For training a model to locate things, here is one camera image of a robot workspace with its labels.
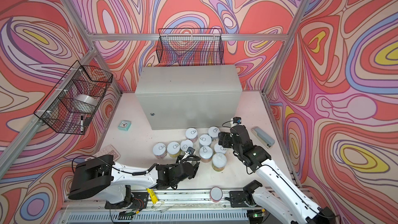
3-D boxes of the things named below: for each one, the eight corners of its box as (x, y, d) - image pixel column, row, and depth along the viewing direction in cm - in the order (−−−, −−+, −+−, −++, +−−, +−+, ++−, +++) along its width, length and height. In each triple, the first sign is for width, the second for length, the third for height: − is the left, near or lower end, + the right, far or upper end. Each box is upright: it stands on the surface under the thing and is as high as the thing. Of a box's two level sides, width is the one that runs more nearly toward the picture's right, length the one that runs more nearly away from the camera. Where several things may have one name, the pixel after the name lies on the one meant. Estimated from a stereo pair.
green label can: (180, 154, 90) (180, 150, 86) (181, 143, 94) (181, 139, 90) (192, 154, 90) (192, 150, 86) (193, 143, 94) (192, 139, 90)
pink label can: (153, 158, 88) (151, 155, 84) (156, 147, 93) (153, 142, 88) (166, 158, 88) (164, 155, 84) (168, 147, 93) (166, 142, 88)
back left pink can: (185, 142, 94) (185, 138, 90) (186, 132, 99) (186, 127, 95) (197, 142, 94) (197, 138, 90) (197, 132, 99) (197, 127, 95)
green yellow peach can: (211, 171, 83) (212, 166, 78) (211, 157, 88) (212, 151, 83) (226, 171, 83) (228, 166, 78) (224, 157, 88) (226, 151, 83)
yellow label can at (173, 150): (167, 157, 88) (166, 154, 84) (169, 145, 93) (167, 141, 89) (180, 157, 88) (179, 154, 84) (181, 145, 93) (180, 141, 89)
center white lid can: (202, 149, 90) (202, 146, 87) (197, 140, 94) (197, 137, 90) (212, 144, 93) (213, 140, 89) (207, 135, 96) (207, 131, 93)
